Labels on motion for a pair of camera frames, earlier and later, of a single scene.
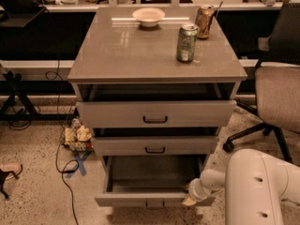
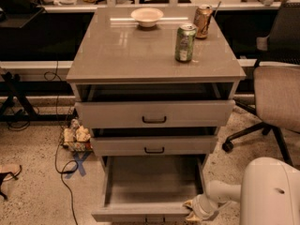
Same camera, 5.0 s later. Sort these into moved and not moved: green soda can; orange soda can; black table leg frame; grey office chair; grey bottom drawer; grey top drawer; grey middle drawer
Moved: grey bottom drawer
Not moved: grey office chair; grey top drawer; green soda can; grey middle drawer; black table leg frame; orange soda can
